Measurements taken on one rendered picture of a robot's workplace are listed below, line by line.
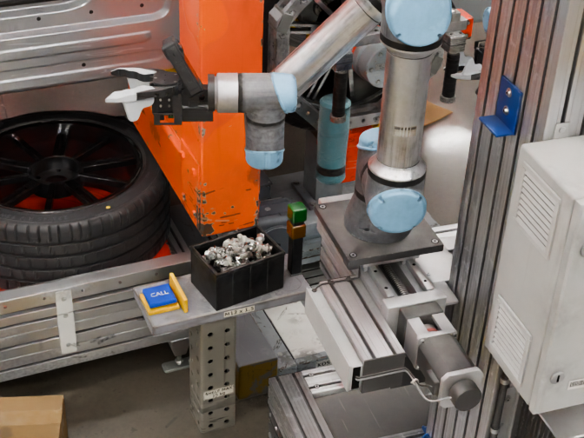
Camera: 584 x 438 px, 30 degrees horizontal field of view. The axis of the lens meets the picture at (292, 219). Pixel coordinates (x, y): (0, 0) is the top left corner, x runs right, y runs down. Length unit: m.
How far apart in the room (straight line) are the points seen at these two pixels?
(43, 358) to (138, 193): 0.52
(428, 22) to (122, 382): 1.64
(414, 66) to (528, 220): 0.35
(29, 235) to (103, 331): 0.34
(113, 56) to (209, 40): 0.60
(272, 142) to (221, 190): 0.73
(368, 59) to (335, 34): 0.86
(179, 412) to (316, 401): 0.45
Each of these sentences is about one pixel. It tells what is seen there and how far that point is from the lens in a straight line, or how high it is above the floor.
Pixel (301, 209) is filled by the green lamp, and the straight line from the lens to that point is 2.73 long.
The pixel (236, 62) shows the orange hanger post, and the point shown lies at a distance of 2.64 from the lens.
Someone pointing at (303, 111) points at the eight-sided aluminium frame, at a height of 0.67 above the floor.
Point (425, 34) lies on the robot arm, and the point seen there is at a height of 1.37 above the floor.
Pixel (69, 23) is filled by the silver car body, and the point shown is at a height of 0.92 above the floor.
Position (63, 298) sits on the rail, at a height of 0.36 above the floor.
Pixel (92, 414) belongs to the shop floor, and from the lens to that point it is 3.13.
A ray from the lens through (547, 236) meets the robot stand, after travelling 1.92.
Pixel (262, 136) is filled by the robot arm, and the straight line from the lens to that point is 2.08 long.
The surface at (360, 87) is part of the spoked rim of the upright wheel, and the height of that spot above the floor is 0.63.
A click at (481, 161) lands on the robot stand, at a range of 2.20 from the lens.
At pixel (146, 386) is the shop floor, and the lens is 3.20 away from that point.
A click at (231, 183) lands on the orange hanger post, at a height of 0.67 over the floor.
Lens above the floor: 2.19
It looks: 35 degrees down
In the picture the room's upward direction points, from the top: 3 degrees clockwise
